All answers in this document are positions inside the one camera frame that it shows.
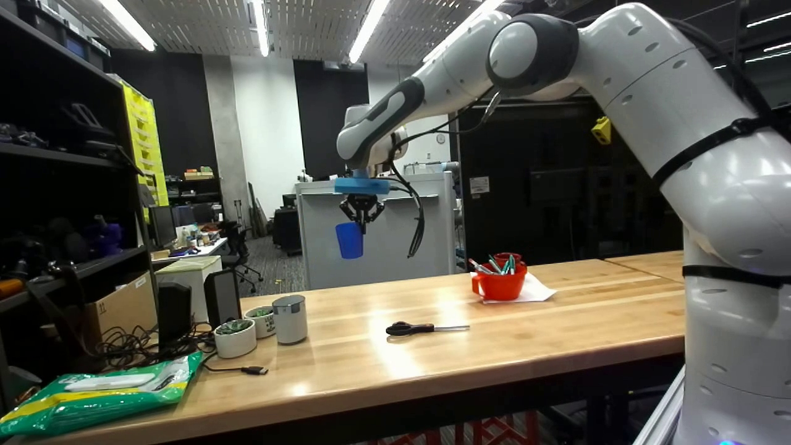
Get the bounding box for blue plastic cup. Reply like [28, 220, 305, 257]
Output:
[333, 220, 366, 262]

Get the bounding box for small white plant pot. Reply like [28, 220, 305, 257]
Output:
[246, 303, 279, 340]
[210, 316, 260, 360]

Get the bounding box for white grey mug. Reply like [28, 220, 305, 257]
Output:
[272, 295, 311, 349]

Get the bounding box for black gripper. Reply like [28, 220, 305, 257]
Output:
[340, 192, 389, 232]

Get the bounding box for wooden spoon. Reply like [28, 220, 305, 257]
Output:
[202, 355, 272, 379]

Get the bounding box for white paper sheet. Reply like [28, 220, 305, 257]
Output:
[480, 269, 560, 307]

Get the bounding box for large black cabinet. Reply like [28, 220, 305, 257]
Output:
[454, 96, 687, 267]

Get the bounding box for black handled scissors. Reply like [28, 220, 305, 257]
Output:
[384, 318, 473, 338]

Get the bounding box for black speaker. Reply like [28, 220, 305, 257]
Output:
[202, 267, 246, 330]
[155, 282, 196, 358]

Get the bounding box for cardboard box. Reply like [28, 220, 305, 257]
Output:
[82, 269, 162, 349]

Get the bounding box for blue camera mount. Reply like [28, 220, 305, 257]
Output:
[331, 175, 394, 198]

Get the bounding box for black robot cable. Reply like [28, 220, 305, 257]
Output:
[384, 88, 504, 262]

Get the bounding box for black office chair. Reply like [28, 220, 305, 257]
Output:
[220, 217, 267, 297]

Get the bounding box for orange cup with handle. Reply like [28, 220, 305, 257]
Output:
[471, 250, 530, 303]

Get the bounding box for green wipes package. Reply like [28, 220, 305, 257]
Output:
[0, 349, 209, 439]

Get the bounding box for black shelving unit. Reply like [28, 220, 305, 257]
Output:
[0, 8, 155, 405]

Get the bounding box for yellow sign board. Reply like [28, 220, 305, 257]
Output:
[121, 79, 171, 211]

